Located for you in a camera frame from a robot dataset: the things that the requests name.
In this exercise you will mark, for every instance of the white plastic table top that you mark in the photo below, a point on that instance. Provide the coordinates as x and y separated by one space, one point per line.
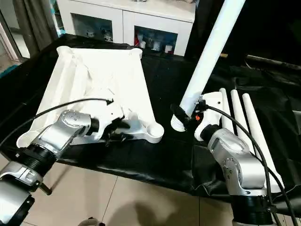
98 70

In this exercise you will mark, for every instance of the white plastic table leg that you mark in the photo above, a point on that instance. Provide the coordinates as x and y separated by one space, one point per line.
256 122
238 110
211 51
225 103

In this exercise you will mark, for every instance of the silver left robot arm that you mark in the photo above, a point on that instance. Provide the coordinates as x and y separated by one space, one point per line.
68 122

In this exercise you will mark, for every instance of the small gold tag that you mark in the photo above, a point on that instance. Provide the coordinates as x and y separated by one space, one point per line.
224 55

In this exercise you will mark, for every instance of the black backdrop cloth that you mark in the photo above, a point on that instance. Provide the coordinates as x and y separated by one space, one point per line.
270 28

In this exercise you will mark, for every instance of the white glass-door cabinet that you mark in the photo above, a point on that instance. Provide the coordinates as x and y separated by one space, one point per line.
122 9

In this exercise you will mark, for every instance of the teal fabric object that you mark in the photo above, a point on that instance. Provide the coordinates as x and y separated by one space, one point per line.
7 71

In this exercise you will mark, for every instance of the black folding table frame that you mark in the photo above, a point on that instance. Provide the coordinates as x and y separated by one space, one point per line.
46 189

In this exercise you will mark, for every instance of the grey sliding door frame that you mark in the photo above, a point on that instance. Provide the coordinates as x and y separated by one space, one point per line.
9 37

